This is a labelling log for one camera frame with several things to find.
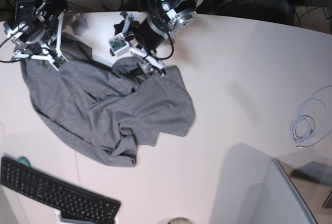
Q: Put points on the grey monitor edge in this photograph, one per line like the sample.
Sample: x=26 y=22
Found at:
x=287 y=205

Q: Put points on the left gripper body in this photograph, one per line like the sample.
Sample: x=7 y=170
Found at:
x=143 y=45

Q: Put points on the green tape roll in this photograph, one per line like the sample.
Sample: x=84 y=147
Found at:
x=24 y=161

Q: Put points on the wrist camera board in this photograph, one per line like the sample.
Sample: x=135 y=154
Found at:
x=118 y=45
x=59 y=61

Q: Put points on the black keyboard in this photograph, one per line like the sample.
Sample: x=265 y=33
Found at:
x=72 y=200

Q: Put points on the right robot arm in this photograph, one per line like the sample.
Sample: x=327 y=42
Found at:
x=28 y=10

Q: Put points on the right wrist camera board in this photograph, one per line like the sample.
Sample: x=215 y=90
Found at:
x=59 y=61

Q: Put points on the round tan lid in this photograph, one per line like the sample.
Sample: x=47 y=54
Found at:
x=180 y=220

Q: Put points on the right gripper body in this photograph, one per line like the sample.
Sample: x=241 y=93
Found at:
x=40 y=40

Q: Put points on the grey t-shirt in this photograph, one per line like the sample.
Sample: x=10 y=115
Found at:
x=104 y=113

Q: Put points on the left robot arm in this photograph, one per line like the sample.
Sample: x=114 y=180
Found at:
x=164 y=19

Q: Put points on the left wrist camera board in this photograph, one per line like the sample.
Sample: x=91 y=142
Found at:
x=118 y=45

